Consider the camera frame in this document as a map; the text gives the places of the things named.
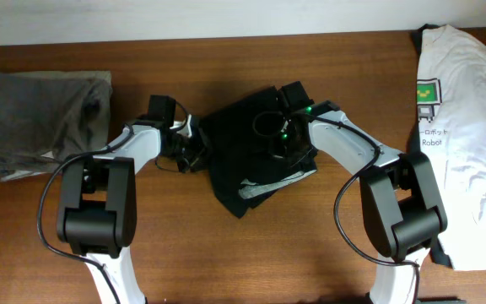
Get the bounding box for black shorts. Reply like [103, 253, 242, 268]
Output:
[200, 81, 317, 218]

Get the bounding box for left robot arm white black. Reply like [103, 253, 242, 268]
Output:
[56, 95, 205, 303]

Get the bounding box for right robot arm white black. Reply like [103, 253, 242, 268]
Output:
[278, 82, 448, 303]

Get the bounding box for grey folded garment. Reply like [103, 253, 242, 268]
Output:
[0, 71, 112, 181]

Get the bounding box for dark garment under t-shirt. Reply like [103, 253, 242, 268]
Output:
[407, 24, 452, 269]

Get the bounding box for white printed t-shirt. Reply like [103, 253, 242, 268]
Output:
[416, 25, 486, 271]

